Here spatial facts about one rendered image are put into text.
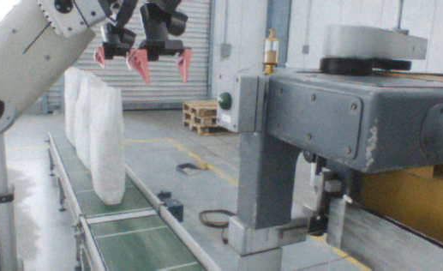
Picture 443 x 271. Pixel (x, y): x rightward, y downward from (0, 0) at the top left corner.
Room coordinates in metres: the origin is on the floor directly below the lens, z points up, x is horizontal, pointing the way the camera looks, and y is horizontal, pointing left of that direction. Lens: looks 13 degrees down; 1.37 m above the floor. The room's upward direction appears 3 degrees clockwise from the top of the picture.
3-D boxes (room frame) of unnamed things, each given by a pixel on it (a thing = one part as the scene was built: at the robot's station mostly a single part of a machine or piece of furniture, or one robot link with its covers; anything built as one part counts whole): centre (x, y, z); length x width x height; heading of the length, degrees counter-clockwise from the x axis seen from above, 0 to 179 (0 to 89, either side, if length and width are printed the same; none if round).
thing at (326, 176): (0.77, -0.20, 1.08); 0.03 x 0.01 x 0.13; 118
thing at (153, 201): (3.17, 1.11, 0.35); 2.26 x 0.48 x 0.14; 28
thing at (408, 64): (1.05, -0.39, 1.35); 0.12 x 0.12 x 0.04
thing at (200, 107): (6.73, 0.09, 0.36); 1.20 x 0.82 x 0.14; 114
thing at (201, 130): (6.76, 0.08, 0.07); 1.20 x 0.82 x 0.14; 116
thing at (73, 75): (3.81, 1.46, 0.74); 0.47 x 0.20 x 0.72; 30
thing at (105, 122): (2.55, 0.78, 0.74); 0.47 x 0.22 x 0.72; 26
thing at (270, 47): (0.71, -0.06, 1.37); 0.03 x 0.02 x 0.03; 28
